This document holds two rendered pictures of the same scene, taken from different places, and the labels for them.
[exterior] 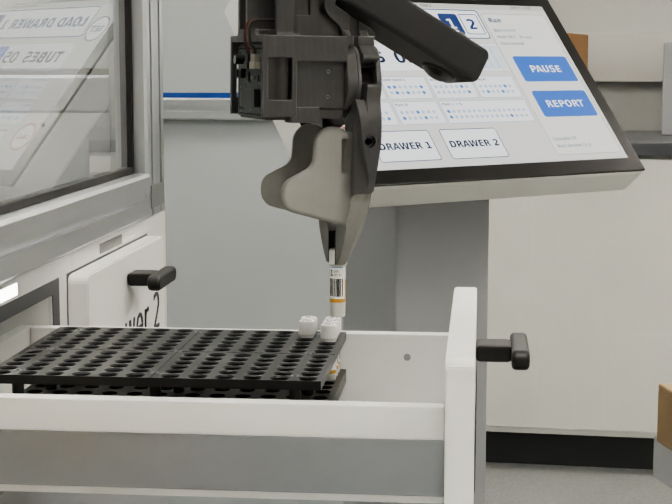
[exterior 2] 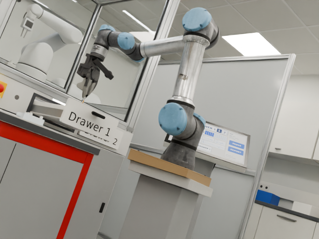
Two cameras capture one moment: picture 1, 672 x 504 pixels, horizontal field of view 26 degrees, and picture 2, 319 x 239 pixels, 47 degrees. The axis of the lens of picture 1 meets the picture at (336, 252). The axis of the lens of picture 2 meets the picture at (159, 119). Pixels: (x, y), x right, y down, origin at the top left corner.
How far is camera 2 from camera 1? 1.44 m
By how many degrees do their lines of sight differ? 44
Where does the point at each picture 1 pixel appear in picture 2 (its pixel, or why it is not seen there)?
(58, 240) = not seen: hidden behind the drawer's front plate
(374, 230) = not seen: hidden behind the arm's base
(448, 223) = (201, 166)
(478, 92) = (214, 141)
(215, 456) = (49, 110)
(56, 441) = (39, 106)
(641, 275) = not seen: outside the picture
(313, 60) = (85, 67)
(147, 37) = (135, 102)
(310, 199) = (79, 86)
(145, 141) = (128, 117)
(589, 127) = (238, 156)
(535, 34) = (240, 139)
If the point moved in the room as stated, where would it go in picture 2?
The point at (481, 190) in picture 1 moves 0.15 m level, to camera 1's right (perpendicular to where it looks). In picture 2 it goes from (201, 156) to (222, 161)
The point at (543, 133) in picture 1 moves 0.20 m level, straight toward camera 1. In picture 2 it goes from (224, 152) to (204, 142)
